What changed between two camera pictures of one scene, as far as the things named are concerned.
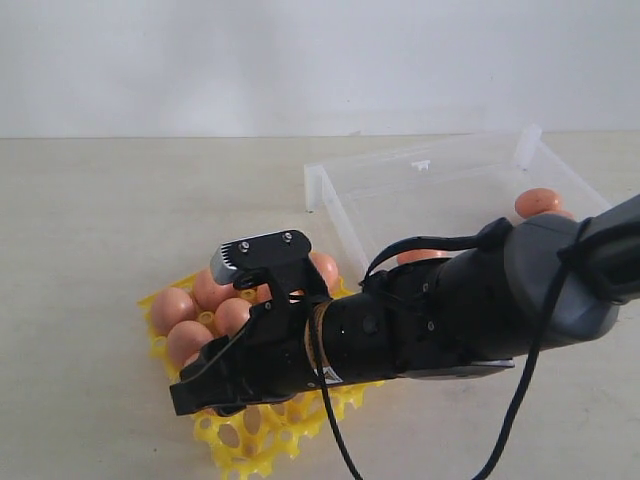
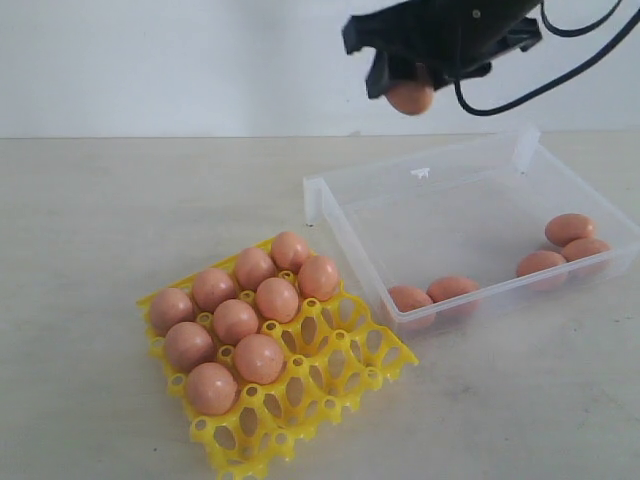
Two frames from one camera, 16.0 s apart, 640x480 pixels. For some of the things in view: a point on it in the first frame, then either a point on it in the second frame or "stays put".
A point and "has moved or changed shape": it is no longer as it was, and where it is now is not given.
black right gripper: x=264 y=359 to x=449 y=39
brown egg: x=187 y=355 has moved or changed shape
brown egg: x=535 y=200 to x=410 y=97
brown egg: x=230 y=316 stays put
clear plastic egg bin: x=442 y=190 stays put
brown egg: x=171 y=306 stays put
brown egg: x=185 y=340 stays put
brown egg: x=209 y=293 stays put
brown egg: x=263 y=293 to x=253 y=265
